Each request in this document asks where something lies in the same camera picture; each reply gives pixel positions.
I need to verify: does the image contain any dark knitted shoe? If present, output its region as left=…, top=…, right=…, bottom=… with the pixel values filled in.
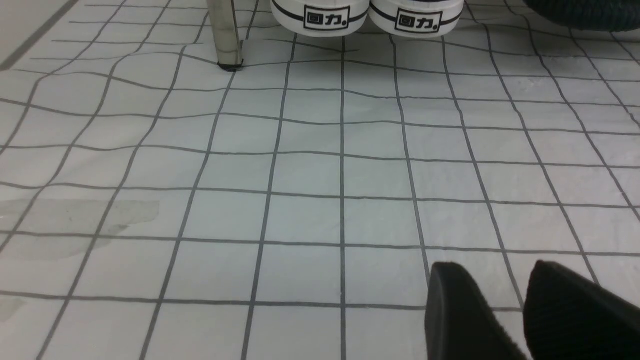
left=524, top=0, right=640, bottom=33

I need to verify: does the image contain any white grid-pattern floor cloth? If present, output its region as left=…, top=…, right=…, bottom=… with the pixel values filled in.
left=0, top=0, right=640, bottom=360

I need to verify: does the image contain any metal shoe rack leg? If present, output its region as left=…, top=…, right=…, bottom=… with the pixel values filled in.
left=206, top=0, right=243, bottom=72

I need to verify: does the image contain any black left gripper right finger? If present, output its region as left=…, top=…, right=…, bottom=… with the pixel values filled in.
left=523, top=260, right=640, bottom=360

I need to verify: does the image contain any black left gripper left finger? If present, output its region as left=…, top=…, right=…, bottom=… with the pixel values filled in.
left=424, top=262, right=527, bottom=360

